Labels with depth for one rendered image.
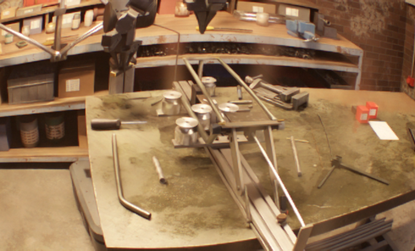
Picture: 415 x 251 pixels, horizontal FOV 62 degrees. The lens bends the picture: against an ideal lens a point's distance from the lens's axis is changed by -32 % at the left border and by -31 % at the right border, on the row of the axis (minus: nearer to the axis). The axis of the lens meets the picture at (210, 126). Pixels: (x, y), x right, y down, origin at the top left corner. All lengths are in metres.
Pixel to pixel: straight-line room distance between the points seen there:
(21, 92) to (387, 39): 3.53
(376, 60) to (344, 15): 0.68
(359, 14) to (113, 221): 3.42
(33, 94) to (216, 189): 1.76
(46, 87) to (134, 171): 1.58
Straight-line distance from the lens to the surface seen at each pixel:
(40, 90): 2.60
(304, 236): 0.77
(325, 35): 3.04
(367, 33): 4.12
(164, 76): 3.08
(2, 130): 2.77
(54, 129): 2.79
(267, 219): 0.91
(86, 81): 2.57
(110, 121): 1.27
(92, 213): 1.96
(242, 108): 1.33
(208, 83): 1.49
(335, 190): 1.10
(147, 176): 1.07
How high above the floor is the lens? 1.45
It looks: 26 degrees down
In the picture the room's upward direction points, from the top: 5 degrees clockwise
